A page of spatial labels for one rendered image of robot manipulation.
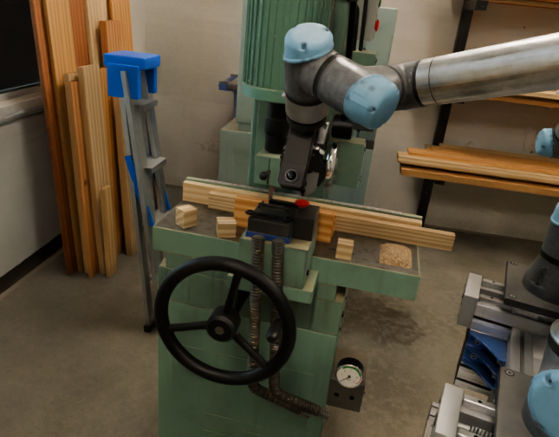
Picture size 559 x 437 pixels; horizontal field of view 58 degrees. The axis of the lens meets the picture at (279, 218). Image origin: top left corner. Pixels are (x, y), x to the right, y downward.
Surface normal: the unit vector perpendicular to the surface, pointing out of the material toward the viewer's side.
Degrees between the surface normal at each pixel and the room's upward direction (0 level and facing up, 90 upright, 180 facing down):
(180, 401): 90
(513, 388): 0
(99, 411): 0
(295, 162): 58
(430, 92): 111
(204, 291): 90
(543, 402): 97
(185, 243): 90
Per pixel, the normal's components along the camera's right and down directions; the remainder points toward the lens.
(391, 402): 0.10, -0.91
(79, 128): 0.98, 0.11
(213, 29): -0.17, 0.38
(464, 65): -0.65, -0.18
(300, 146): -0.17, -0.18
